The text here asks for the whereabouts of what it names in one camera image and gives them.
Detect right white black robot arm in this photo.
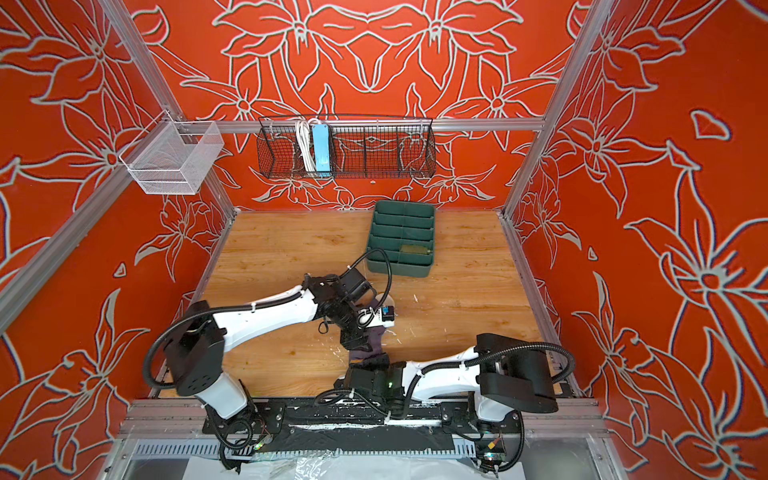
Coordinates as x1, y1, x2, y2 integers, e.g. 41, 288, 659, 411
314, 333, 576, 424

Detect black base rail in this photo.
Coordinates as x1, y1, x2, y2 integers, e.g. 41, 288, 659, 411
200, 395, 524, 454

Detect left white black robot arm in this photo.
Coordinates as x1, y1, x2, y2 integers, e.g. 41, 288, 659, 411
142, 264, 395, 453

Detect clear acrylic box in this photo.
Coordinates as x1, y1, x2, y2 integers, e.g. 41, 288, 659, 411
120, 121, 224, 195

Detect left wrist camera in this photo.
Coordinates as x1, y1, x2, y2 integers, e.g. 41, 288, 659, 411
360, 305, 396, 328

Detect black wire basket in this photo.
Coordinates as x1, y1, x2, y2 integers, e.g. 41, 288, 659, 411
256, 115, 437, 180

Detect light blue box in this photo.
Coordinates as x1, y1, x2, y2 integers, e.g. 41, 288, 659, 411
312, 123, 331, 177

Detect purple striped sock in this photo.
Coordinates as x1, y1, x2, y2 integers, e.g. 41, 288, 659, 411
349, 293, 395, 363

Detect green compartment tray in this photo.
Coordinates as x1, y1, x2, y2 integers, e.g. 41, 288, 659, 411
365, 200, 436, 278

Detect white cable bundle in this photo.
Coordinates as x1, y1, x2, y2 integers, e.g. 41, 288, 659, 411
295, 119, 314, 174

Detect green striped sock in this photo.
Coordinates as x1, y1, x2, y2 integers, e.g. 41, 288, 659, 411
399, 244, 432, 255

